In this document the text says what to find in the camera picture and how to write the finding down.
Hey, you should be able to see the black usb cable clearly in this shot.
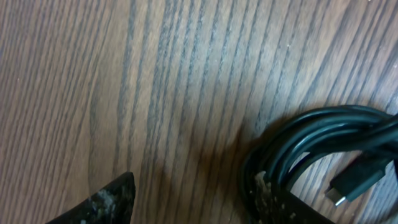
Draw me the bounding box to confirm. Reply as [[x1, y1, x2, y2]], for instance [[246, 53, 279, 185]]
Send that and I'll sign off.
[[238, 105, 398, 224]]

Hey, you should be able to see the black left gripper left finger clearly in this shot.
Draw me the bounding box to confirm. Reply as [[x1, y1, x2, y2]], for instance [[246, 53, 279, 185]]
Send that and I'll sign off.
[[49, 171, 136, 224]]

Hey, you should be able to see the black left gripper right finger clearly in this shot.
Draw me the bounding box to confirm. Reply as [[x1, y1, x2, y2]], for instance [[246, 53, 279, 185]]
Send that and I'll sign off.
[[254, 171, 333, 224]]

